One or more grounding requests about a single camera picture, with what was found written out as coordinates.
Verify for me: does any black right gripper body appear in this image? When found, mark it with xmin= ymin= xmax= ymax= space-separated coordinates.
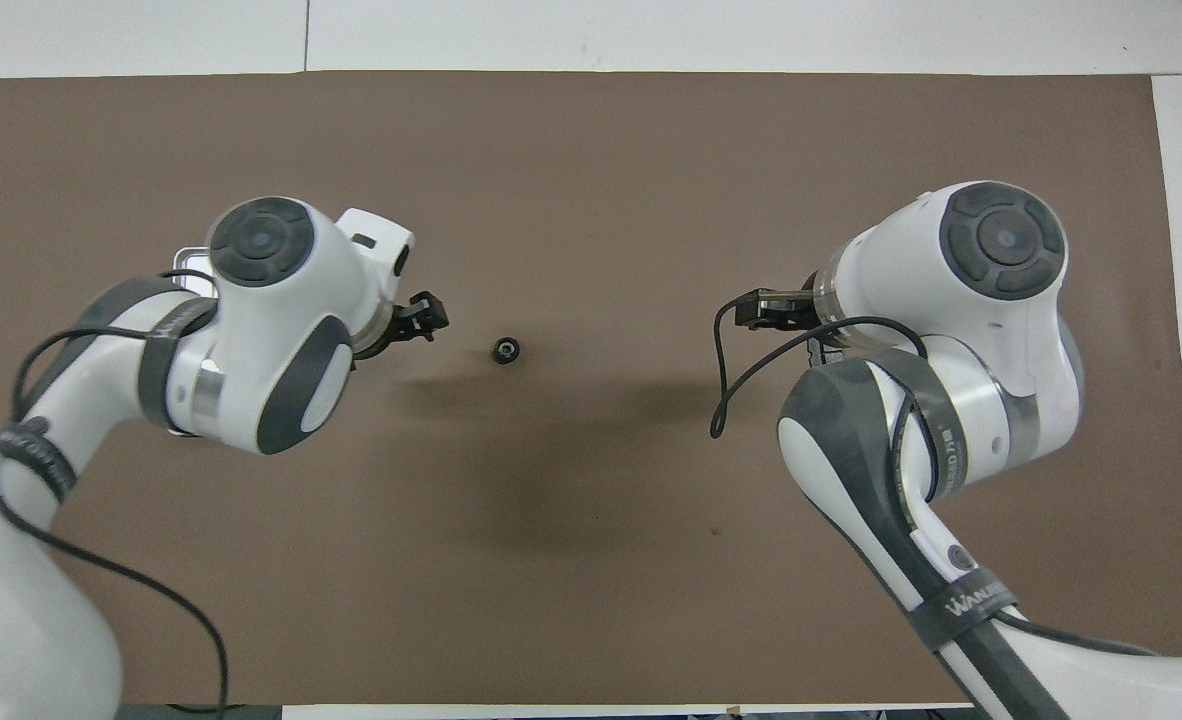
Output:
xmin=751 ymin=288 xmax=824 ymax=333

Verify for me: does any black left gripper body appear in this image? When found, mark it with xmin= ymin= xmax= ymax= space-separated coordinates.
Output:
xmin=379 ymin=298 xmax=432 ymax=349

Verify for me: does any silver metal tray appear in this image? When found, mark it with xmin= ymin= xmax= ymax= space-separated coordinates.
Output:
xmin=164 ymin=245 xmax=218 ymax=439

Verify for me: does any brown table mat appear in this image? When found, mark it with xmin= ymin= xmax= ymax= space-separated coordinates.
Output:
xmin=0 ymin=70 xmax=1182 ymax=707

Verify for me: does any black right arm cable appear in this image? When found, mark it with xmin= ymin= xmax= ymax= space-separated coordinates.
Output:
xmin=709 ymin=296 xmax=1167 ymax=661

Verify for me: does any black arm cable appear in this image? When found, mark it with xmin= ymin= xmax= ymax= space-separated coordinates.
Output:
xmin=0 ymin=266 xmax=232 ymax=717
xmin=709 ymin=296 xmax=1167 ymax=661

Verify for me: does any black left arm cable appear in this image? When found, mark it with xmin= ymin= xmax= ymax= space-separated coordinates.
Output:
xmin=0 ymin=266 xmax=232 ymax=717

